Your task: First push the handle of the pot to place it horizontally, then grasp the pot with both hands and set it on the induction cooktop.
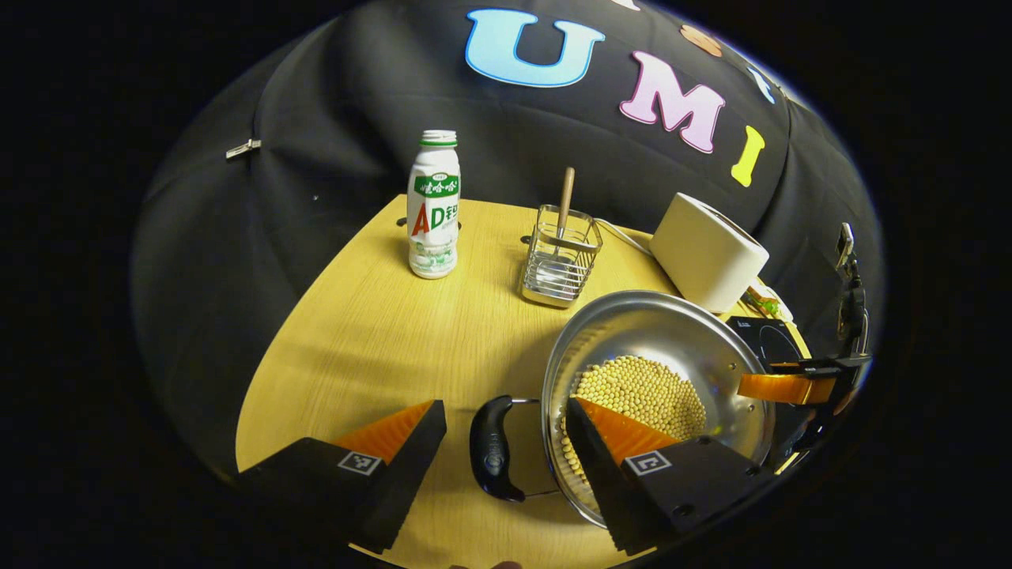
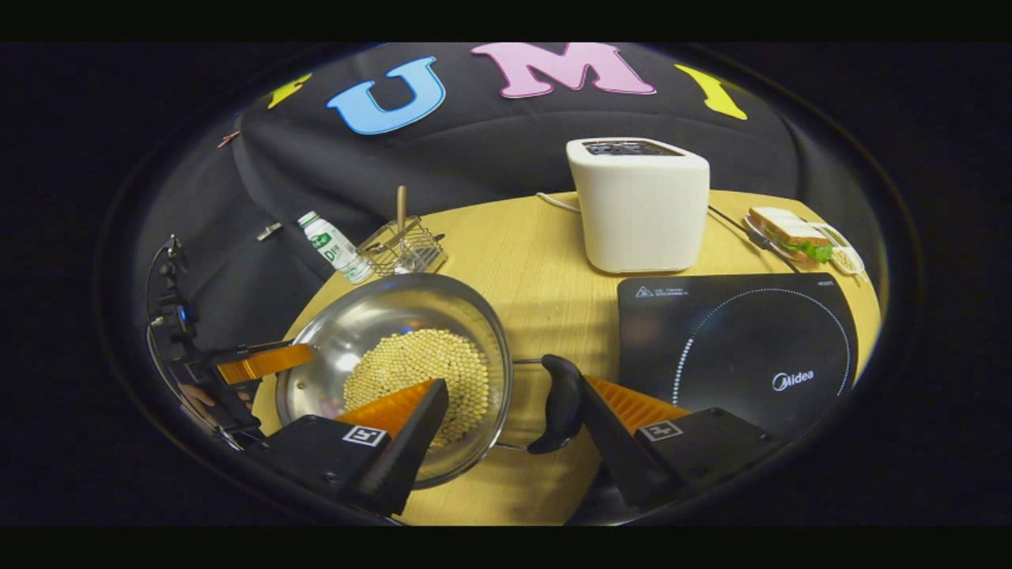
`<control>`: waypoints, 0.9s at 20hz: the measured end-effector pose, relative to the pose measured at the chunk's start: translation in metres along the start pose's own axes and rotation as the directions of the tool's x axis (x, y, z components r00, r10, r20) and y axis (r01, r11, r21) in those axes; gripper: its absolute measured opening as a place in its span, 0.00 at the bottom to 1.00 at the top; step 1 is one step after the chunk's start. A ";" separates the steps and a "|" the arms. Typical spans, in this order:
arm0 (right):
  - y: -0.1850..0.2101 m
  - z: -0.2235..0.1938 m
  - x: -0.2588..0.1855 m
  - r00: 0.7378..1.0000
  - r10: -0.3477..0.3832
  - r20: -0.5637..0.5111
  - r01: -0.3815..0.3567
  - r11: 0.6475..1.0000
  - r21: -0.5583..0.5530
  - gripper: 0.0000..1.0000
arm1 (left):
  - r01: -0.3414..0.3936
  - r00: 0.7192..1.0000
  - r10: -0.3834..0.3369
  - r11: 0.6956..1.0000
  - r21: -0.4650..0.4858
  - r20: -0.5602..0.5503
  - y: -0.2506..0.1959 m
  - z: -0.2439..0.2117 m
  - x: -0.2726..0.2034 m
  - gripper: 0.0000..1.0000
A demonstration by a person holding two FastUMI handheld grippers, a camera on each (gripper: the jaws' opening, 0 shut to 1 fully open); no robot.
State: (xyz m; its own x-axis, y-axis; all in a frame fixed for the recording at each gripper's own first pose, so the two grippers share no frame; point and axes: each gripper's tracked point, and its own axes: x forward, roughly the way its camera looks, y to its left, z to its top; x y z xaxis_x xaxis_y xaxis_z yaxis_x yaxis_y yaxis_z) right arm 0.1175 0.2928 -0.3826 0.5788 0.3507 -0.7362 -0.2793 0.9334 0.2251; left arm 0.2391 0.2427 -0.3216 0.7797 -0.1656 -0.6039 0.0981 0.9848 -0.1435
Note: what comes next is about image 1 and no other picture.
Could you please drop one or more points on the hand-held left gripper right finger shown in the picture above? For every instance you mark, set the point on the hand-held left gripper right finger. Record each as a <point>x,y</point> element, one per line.
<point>601,474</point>

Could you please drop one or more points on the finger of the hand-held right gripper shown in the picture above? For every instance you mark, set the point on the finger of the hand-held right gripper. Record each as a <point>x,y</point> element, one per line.
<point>787,389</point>

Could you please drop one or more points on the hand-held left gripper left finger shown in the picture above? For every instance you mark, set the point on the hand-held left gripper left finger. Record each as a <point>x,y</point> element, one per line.
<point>399,474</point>

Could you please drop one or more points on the black induction cooktop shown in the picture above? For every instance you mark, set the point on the black induction cooktop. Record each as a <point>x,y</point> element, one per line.
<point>771,341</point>

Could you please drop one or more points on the steel pot with soybeans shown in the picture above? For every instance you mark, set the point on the steel pot with soybeans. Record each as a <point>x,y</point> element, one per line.
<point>656,332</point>

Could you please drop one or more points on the sandwich with lettuce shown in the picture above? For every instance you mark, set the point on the sandwich with lettuce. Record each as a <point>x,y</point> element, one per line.
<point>763,302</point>

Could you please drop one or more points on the white toaster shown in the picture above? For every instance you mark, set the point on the white toaster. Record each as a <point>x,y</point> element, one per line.
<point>704,253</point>

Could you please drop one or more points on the white drink bottle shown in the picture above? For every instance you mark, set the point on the white drink bottle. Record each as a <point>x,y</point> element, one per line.
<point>433,221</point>

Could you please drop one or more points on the silver cloth clip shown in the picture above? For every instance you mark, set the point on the silver cloth clip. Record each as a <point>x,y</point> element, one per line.
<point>243,148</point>

